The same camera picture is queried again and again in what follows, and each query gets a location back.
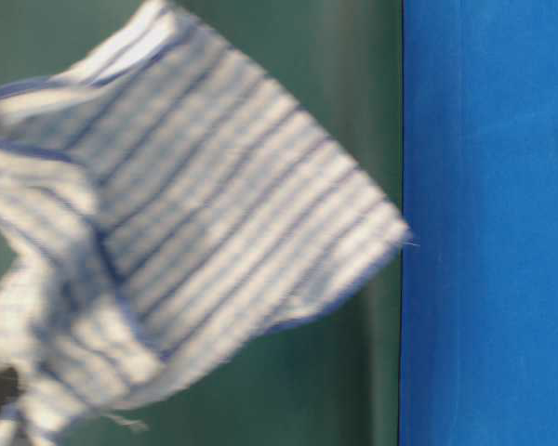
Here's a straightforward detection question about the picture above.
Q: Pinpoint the white blue-striped towel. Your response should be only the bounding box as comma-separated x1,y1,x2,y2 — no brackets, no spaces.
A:
0,1,409,445

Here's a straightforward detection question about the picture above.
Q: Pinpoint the blue table cloth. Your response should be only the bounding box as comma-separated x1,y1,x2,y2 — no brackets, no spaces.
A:
400,1,558,445

